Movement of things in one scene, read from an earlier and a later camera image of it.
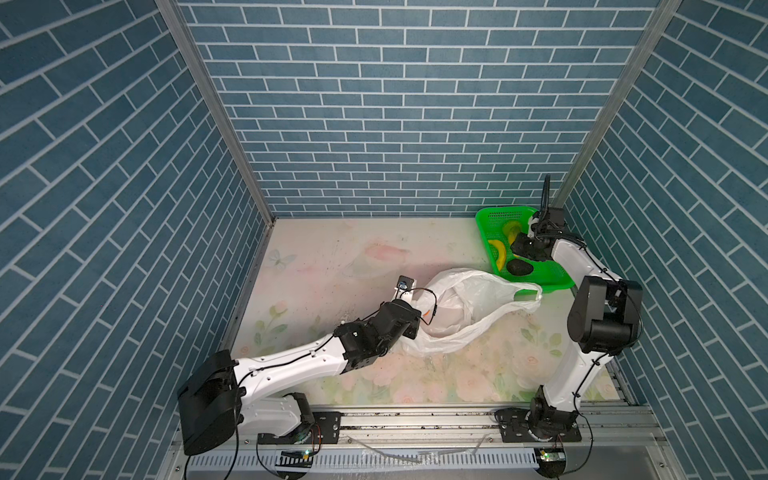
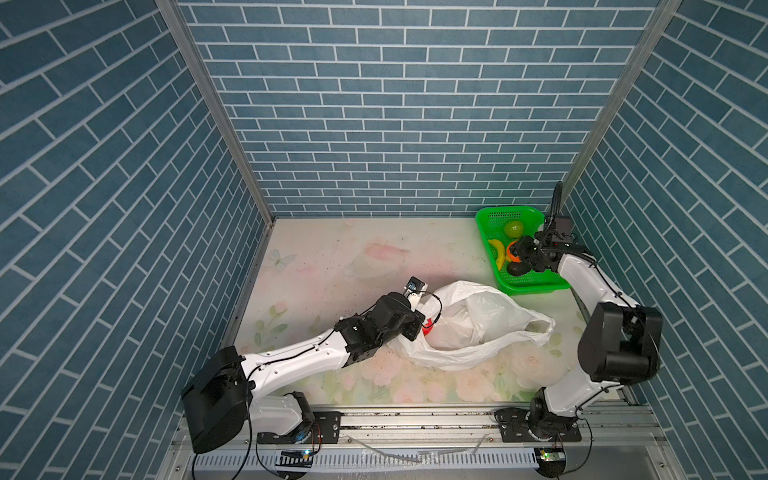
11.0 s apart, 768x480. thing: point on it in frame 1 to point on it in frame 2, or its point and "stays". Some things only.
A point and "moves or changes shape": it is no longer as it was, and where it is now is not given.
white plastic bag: (457, 300) moves or changes shape
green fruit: (511, 229) stays
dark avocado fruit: (519, 267) stays
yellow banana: (501, 253) stays
